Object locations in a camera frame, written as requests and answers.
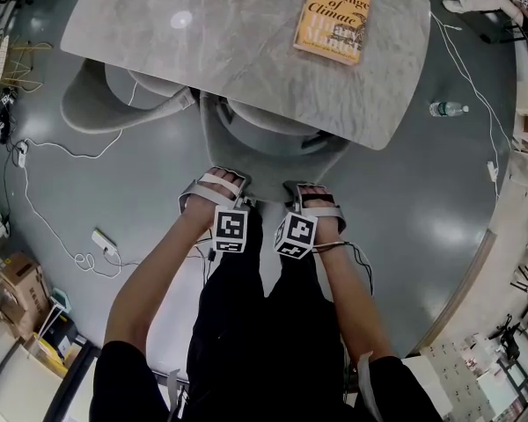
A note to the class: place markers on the grey marble table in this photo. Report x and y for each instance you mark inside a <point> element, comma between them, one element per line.
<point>211,38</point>

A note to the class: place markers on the yellow wooden stick rack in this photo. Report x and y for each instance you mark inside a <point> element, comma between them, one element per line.
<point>15,66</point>

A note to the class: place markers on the person's right forearm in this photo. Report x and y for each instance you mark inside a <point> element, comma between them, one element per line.
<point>352,306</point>

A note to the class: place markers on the person's left forearm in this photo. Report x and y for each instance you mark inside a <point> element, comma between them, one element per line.
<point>158,279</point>

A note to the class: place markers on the white plug adapter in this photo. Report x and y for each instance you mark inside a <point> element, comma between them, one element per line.
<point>492,170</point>

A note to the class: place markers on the person's black clothing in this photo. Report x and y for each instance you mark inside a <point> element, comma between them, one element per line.
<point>264,345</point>

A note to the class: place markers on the clear plastic water bottle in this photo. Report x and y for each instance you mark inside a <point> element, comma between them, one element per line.
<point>444,108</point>

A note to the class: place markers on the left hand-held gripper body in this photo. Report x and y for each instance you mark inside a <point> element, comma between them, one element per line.
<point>231,229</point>

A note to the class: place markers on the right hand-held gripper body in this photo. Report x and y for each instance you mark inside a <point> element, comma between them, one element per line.
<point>295,235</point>

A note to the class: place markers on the person's right hand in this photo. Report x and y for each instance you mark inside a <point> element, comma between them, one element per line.
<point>312,189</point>

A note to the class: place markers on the grey upholstered chair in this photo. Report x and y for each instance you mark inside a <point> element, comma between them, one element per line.
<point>264,165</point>
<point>92,108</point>

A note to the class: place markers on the person's left hand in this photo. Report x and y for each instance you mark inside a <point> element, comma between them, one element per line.
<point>222,173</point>

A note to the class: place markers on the white charger block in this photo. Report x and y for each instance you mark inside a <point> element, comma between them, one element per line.
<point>21,154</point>

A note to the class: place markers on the orange paperback book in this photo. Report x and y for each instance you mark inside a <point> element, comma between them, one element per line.
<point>330,20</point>

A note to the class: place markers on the white power strip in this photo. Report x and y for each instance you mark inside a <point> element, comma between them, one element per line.
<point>104,240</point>

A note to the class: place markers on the brown cardboard box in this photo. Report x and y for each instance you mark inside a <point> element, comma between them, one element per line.
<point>24,286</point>

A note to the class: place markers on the teal square box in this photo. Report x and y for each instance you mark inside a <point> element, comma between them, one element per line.
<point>61,299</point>

